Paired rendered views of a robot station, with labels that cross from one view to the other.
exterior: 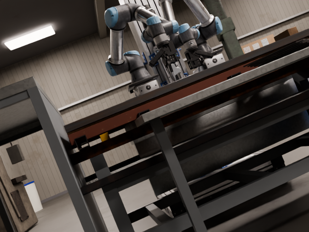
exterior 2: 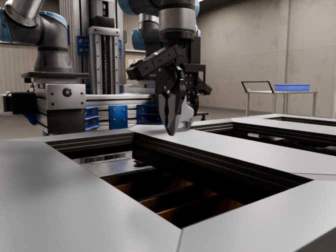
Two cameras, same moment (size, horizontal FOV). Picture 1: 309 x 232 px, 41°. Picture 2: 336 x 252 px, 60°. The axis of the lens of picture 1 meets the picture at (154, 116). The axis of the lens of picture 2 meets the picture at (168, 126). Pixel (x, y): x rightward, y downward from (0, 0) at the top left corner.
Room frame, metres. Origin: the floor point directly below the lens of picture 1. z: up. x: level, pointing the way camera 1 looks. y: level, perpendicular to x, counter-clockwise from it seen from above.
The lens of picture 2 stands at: (1.68, 0.10, 0.99)
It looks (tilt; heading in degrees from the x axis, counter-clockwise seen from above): 8 degrees down; 334
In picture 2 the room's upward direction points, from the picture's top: straight up
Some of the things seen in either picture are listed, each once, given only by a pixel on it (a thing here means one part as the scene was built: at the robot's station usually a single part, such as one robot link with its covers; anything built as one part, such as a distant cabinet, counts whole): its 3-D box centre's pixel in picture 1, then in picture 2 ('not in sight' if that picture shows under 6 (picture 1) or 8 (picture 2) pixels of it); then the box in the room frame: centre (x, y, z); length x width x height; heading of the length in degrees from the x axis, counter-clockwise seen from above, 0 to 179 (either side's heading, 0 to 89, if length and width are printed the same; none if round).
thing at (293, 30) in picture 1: (286, 36); not in sight; (2.17, -0.80, 0.87); 0.12 x 0.06 x 0.05; 21
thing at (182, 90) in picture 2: (168, 64); (175, 92); (2.21, -0.18, 0.97); 0.05 x 0.02 x 0.09; 10
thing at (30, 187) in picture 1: (28, 198); not in sight; (9.86, 3.51, 0.35); 0.55 x 0.55 x 0.70
